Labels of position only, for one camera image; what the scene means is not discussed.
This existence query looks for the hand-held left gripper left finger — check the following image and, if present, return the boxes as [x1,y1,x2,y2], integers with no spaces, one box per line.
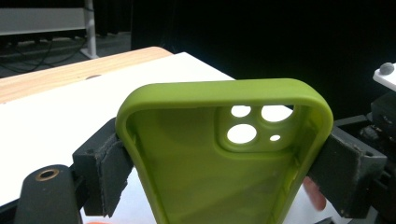
[72,117,135,218]

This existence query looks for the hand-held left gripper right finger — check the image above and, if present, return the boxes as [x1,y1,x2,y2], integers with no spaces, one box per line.
[307,125,388,219]

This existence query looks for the green phone case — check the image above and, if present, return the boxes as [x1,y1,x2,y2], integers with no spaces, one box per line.
[115,77,334,224]

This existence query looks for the white metal desk frame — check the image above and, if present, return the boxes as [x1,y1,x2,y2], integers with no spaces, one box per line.
[0,0,100,61]

